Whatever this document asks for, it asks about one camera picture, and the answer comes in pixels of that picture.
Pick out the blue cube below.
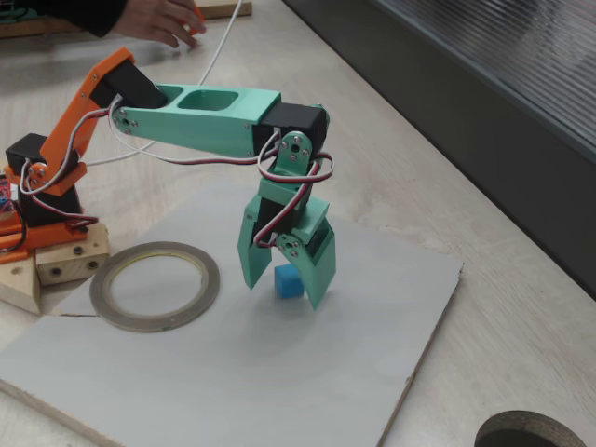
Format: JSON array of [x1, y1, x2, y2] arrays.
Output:
[[273, 264, 305, 300]]

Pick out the orange leader arm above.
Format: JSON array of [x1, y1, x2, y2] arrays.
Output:
[[184, 3, 208, 36]]

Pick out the dark sleeved forearm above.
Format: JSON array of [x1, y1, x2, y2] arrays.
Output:
[[46, 0, 129, 39]]

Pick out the wooden plank under leader arm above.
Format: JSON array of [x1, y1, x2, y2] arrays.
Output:
[[0, 1, 253, 39]]

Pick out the bare human hand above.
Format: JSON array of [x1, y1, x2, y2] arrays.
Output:
[[111, 0, 209, 50]]

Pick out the white laminated board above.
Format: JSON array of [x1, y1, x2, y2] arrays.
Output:
[[0, 183, 466, 447]]

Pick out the pale wooden base block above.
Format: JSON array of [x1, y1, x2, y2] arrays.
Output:
[[34, 222, 111, 287]]

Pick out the ribbed glass desk partition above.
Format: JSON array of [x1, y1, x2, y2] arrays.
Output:
[[281, 0, 596, 302]]

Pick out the triangular wooden wedge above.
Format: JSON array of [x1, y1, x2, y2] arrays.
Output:
[[0, 254, 42, 316]]

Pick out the red controller circuit board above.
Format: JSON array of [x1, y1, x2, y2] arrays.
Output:
[[0, 175, 15, 220]]

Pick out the grey ring of tape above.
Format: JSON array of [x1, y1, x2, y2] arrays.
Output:
[[88, 240, 221, 333]]

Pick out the white USB cable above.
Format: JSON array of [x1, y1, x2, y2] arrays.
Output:
[[86, 0, 246, 168]]

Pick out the red white black servo wires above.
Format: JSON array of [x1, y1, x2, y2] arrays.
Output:
[[18, 92, 336, 251]]

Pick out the orange circuit board mount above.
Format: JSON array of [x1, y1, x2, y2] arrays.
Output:
[[0, 222, 29, 265]]

